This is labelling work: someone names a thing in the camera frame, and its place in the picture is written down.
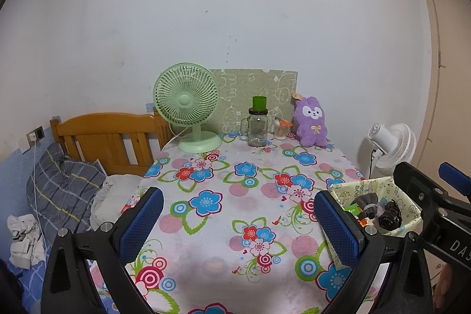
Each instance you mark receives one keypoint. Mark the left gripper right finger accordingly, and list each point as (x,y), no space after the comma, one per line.
(406,287)

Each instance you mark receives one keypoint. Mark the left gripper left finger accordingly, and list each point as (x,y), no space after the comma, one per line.
(68,286)

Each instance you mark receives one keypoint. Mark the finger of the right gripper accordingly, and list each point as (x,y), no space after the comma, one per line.
(456,178)
(445,220)

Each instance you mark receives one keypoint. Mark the green orange tissue pack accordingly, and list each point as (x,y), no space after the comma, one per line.
(358,213)

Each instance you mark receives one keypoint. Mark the black plastic bag bundle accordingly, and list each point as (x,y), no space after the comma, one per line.
(391,219)

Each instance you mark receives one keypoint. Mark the grey drawstring pouch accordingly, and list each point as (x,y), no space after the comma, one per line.
(369,204)

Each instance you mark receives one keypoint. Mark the yellow patterned storage box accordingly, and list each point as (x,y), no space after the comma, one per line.
(379,202)

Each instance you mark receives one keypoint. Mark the crumpled white cloth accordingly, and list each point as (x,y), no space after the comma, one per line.
(27,247)

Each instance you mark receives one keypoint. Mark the white standing fan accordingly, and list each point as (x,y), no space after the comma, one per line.
(392,145)

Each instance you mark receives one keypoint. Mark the grey plaid pillow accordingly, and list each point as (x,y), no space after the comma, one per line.
(61,190)

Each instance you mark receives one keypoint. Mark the white bedding heap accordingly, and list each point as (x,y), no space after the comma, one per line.
(112,197)

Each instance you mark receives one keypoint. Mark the floral tablecloth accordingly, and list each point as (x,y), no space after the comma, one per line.
(237,233)

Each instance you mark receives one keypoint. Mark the purple plush bunny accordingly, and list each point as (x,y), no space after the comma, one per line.
(310,121)

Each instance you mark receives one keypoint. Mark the small jar with orange lid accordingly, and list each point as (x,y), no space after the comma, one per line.
(282,129)

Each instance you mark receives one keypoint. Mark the glass jar with green lid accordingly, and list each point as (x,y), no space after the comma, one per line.
(254,127)

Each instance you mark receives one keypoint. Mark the beige door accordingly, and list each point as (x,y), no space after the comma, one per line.
(445,135)

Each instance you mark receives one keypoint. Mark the green patterned cardboard panel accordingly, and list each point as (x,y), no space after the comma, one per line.
(237,87)

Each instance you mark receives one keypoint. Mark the green desk fan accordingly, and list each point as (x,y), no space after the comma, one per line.
(187,95)

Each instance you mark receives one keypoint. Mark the wall power socket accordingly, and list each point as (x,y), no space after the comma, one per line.
(35,136)

